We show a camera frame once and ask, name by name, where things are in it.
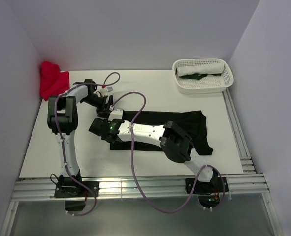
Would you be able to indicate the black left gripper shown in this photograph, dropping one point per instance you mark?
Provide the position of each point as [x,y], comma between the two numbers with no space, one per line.
[104,111]

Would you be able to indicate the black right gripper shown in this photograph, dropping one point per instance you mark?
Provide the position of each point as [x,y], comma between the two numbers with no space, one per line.
[105,120]

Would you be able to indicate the black t shirt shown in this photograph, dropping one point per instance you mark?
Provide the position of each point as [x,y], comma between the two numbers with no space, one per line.
[193,122]

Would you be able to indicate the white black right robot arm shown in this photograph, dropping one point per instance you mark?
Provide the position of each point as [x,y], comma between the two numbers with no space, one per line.
[173,140]

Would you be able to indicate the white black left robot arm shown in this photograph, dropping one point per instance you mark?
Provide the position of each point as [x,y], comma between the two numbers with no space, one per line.
[62,120]

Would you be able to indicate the red t shirt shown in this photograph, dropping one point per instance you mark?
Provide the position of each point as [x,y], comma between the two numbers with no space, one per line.
[53,82]

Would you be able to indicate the dark green rolled t shirt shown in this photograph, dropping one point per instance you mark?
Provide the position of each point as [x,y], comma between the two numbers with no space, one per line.
[198,76]

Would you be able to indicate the white perforated plastic basket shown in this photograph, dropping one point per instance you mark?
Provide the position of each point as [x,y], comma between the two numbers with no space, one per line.
[209,84]

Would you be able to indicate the rolled white t shirt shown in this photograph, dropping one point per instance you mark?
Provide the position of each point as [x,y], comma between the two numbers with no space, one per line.
[212,68]

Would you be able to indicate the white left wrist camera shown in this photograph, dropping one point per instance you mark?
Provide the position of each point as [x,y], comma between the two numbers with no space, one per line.
[106,89]

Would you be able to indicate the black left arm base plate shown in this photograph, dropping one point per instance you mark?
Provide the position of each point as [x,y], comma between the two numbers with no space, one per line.
[67,188]

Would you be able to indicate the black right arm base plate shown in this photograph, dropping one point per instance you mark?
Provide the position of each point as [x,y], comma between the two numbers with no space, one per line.
[216,184]

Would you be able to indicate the aluminium frame rail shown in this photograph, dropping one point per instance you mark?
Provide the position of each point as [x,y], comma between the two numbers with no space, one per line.
[247,210]

